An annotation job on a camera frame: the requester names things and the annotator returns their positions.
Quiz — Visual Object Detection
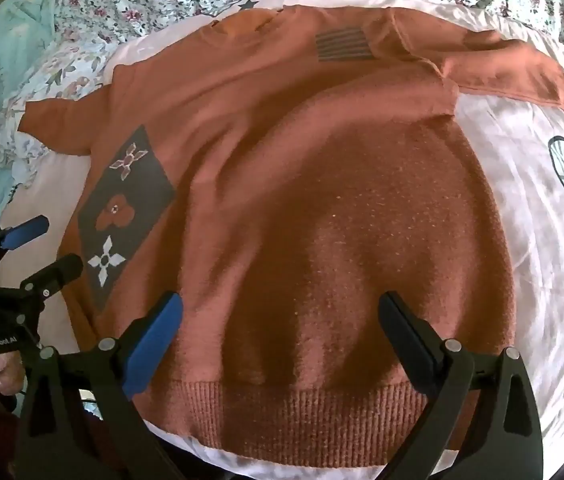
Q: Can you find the pink printed bedsheet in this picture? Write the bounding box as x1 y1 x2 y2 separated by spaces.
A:
0 0 564 480

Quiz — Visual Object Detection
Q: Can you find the orange knit sweater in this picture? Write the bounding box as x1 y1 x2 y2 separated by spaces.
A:
18 4 564 468

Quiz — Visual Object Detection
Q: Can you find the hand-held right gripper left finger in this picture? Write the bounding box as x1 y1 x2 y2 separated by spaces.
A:
14 291 184 480

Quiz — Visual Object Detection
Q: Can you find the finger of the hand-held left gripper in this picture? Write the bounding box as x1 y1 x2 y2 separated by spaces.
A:
0 215 51 283
18 254 84 307

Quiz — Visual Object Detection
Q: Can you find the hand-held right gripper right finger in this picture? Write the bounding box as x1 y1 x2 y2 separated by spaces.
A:
378 291 545 480

